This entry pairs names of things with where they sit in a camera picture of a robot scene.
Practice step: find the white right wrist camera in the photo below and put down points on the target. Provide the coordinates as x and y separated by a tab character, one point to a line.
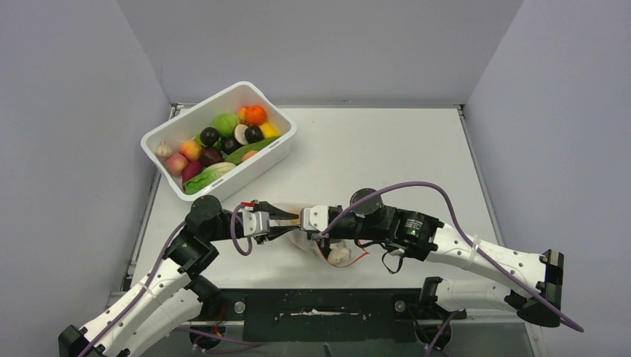
315	218

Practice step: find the dark purple mangosteen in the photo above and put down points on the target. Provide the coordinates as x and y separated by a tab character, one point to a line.
209	136

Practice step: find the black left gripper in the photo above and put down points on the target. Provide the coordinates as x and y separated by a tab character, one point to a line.
274	214

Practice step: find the white garlic bulb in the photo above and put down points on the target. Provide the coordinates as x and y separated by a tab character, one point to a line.
163	150

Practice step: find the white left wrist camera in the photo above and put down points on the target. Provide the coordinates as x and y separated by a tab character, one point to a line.
255	224

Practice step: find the white mushroom slice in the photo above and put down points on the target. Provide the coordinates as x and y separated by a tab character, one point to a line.
239	134

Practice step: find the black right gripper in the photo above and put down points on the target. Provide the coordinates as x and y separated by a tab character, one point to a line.
330	234

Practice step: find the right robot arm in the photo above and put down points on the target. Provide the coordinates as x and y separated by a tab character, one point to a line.
529	284

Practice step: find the black mounting plate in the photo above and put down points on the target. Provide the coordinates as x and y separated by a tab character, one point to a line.
326	315

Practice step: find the orange peach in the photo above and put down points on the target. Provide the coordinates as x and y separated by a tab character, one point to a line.
191	150

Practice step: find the peach fruit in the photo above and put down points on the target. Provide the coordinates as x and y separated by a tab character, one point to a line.
249	154

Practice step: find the dark purple plum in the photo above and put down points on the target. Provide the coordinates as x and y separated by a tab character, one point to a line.
253	134

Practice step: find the green lettuce leaf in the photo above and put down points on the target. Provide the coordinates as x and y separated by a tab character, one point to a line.
207	176

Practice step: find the white plastic food bin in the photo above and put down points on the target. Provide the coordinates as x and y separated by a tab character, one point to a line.
185	126

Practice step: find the purple sweet potato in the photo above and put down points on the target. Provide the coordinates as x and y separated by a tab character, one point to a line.
192	169

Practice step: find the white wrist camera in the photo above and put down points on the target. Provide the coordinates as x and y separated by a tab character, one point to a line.
255	224
315	218

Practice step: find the green cucumber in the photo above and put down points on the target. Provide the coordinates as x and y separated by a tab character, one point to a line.
237	157

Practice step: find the orange tangerine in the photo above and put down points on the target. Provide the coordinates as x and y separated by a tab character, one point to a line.
255	115

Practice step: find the pink apple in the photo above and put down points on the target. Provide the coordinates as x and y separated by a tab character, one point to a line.
175	164

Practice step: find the yellow lemon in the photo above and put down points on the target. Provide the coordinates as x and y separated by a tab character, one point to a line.
269	131

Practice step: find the clear zip top bag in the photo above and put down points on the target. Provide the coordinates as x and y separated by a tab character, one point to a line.
299	239

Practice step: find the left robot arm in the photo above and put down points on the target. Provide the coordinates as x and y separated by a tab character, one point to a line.
174	289

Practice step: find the green cabbage ball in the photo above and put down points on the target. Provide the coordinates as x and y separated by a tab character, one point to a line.
225	124

